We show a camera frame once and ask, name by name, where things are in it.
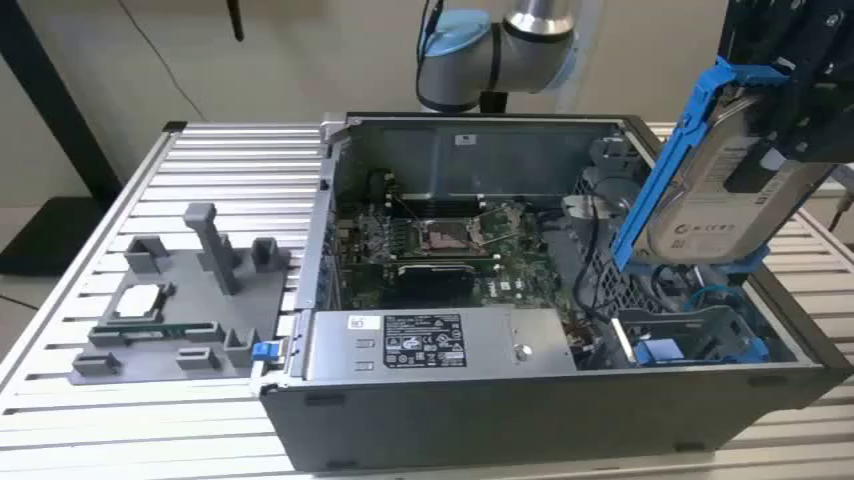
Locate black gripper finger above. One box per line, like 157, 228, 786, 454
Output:
721, 145, 790, 194

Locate hard disk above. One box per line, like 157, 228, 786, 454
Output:
608, 55, 836, 275

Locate black disk wire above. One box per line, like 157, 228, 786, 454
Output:
648, 263, 703, 322

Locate pale blue disk wire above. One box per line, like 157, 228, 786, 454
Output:
684, 280, 746, 327

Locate metal disk bay cage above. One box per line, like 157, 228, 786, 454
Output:
560, 133, 770, 366

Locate metal socket cover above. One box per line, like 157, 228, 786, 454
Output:
475, 204, 529, 237

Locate green motherboard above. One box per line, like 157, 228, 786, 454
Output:
331, 198, 569, 312

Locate CPU socket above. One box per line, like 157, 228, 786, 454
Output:
415, 217, 483, 255

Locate black RAM slots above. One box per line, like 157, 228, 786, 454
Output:
384, 191, 487, 219

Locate thin locking lever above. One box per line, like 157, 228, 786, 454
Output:
391, 191, 424, 223

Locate black graphics card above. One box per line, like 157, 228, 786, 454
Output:
393, 263, 480, 307

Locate black open PC case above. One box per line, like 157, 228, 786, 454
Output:
248, 110, 854, 474

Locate silver power supply unit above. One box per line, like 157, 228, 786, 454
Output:
300, 307, 579, 379

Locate black antenna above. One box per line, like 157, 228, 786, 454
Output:
224, 0, 246, 42

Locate grey parts rack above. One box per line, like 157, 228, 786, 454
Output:
68, 201, 293, 387

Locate green RAM stick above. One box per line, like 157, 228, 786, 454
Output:
93, 324, 216, 339

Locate silver CPU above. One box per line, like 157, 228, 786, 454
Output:
113, 283, 169, 320

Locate black monitor stand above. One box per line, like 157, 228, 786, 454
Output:
0, 0, 129, 276

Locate long black case cable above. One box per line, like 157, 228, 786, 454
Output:
573, 191, 636, 322

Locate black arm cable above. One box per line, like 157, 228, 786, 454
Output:
415, 0, 447, 67

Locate thin black wall cable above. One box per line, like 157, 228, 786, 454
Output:
121, 0, 209, 124

